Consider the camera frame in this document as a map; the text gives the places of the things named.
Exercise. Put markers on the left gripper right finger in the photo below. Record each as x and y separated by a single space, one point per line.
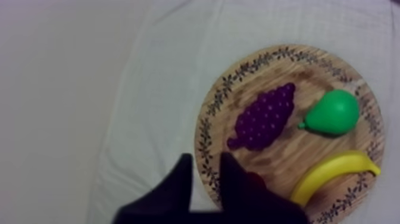
250 206

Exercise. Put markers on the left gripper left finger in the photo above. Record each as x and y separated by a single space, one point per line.
168 200

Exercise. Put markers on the purple toy grapes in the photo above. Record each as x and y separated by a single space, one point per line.
264 120

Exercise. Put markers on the round wooden board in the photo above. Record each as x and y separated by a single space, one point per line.
290 156

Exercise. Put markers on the small red fruit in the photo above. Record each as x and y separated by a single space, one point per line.
257 179

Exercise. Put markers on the yellow toy banana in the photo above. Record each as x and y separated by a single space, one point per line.
325 173

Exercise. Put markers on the green toy pear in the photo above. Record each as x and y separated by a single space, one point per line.
336 114

